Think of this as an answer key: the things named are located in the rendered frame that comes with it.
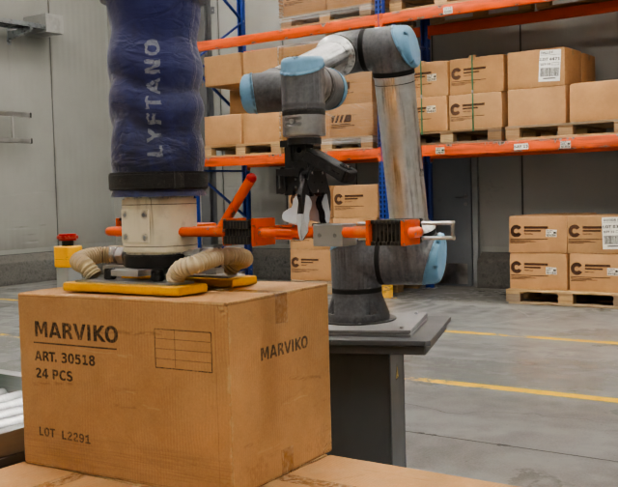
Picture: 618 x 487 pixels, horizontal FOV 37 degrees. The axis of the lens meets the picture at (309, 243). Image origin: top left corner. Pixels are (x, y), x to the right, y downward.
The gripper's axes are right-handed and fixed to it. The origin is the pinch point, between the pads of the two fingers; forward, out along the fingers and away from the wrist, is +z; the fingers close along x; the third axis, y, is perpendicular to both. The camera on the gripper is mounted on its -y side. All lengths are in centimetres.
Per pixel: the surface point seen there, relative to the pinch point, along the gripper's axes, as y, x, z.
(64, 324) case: 55, 20, 19
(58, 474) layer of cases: 55, 23, 52
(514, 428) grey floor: 56, -258, 108
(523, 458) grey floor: 34, -213, 108
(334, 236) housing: -6.8, 3.7, 0.1
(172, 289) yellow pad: 26.0, 15.8, 10.7
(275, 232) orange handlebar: 7.6, 3.7, -0.6
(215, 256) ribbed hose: 22.1, 5.8, 4.5
